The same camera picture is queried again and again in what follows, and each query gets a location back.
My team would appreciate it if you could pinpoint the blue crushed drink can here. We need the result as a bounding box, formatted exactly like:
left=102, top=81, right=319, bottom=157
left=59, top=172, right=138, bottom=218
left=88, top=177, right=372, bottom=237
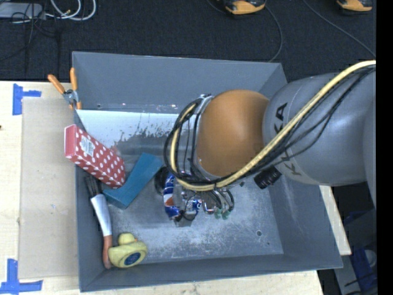
left=161, top=173, right=203, bottom=221

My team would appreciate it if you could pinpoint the teal flat block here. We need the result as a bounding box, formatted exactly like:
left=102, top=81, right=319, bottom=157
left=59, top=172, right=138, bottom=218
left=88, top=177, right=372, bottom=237
left=102, top=152, right=164, bottom=210

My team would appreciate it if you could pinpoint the grey metal bin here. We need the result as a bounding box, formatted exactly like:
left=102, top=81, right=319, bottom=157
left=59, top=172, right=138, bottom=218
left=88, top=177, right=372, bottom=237
left=71, top=51, right=344, bottom=293

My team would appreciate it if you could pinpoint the yellow rubber duck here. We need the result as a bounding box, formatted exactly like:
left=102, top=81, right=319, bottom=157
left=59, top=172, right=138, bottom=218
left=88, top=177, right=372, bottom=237
left=107, top=232, right=149, bottom=269

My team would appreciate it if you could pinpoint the white and orange brush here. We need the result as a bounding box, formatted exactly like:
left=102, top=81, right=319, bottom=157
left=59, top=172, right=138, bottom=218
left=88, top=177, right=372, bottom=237
left=84, top=175, right=114, bottom=270

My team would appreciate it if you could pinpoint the red white-dotted box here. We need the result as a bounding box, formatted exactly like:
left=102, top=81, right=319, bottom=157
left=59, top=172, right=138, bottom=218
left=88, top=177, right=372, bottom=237
left=64, top=124, right=127, bottom=189

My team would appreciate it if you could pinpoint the black cylinder on white bracket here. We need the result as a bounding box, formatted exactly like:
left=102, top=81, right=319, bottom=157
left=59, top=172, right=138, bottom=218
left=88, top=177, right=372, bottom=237
left=254, top=165, right=282, bottom=191

